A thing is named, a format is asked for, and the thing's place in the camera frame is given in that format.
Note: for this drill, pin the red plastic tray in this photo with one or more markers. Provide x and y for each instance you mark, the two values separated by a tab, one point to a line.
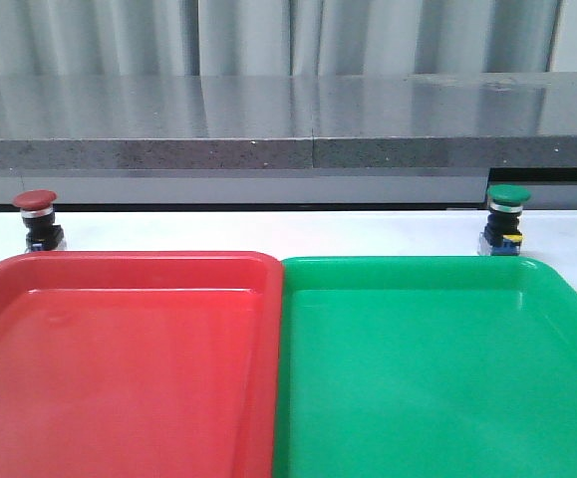
138	364

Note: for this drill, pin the grey stone counter ledge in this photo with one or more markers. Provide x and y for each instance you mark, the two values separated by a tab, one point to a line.
416	141

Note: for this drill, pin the green plastic tray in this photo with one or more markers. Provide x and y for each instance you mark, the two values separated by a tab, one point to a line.
426	367

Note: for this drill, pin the red mushroom push button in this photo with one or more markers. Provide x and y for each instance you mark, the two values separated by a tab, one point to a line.
38	215

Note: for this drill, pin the green mushroom push button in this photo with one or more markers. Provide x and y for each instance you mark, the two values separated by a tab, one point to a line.
501	235

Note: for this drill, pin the white pleated curtain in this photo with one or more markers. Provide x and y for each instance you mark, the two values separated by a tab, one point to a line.
275	38

